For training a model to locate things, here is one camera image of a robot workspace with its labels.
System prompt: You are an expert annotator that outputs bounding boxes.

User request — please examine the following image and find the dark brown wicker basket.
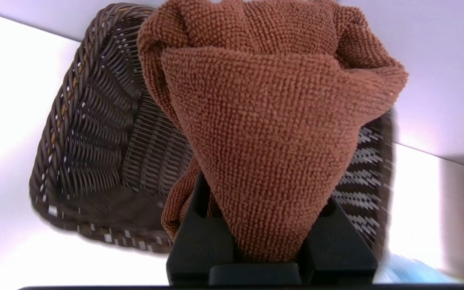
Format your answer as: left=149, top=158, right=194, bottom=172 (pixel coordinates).
left=29, top=3, right=394, bottom=254

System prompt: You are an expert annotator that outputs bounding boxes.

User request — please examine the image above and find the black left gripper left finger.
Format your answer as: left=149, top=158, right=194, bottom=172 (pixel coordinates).
left=166, top=173, right=238, bottom=284

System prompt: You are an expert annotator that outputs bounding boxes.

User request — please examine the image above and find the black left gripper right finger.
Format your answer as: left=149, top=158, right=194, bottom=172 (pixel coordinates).
left=296, top=199, right=378, bottom=284

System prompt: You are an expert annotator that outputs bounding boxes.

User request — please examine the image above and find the light blue bath loofah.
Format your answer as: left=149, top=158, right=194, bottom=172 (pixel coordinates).
left=375, top=254, right=458, bottom=284

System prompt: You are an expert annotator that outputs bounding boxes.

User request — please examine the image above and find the brown towel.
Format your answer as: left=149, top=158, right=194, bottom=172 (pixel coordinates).
left=137, top=0, right=409, bottom=263

